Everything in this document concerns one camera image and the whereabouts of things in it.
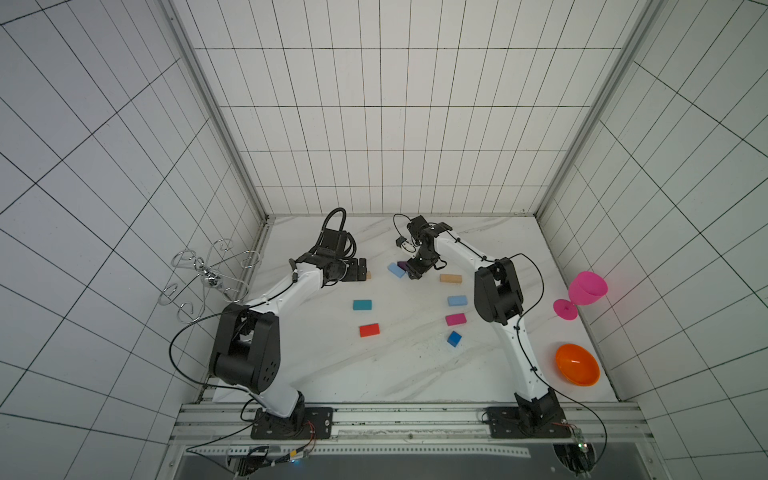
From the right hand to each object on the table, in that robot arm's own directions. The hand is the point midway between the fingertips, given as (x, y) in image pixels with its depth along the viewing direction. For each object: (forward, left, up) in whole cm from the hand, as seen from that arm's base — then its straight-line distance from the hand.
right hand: (421, 262), depth 105 cm
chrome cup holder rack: (-27, +52, +29) cm, 65 cm away
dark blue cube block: (-28, -9, +2) cm, 30 cm away
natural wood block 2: (-7, -10, +1) cm, 12 cm away
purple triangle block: (-6, +7, +6) cm, 11 cm away
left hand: (-13, +23, +10) cm, 28 cm away
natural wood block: (-6, +18, 0) cm, 19 cm away
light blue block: (-4, +9, +1) cm, 10 cm away
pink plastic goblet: (-18, -44, +15) cm, 50 cm away
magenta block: (-22, -11, +1) cm, 24 cm away
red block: (-27, +16, 0) cm, 31 cm away
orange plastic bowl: (-34, -42, +2) cm, 54 cm away
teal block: (-18, +19, 0) cm, 27 cm away
